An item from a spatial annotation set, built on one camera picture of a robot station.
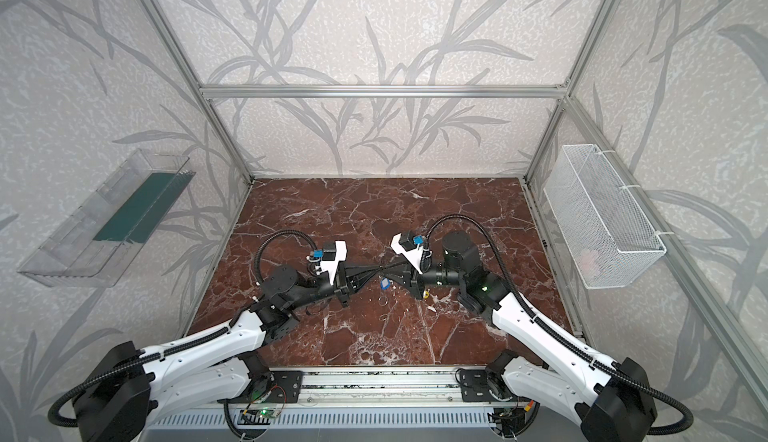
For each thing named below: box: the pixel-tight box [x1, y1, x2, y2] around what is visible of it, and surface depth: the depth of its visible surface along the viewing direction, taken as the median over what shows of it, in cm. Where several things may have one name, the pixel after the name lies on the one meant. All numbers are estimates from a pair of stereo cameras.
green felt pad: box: [93, 171, 196, 244], surface depth 68 cm
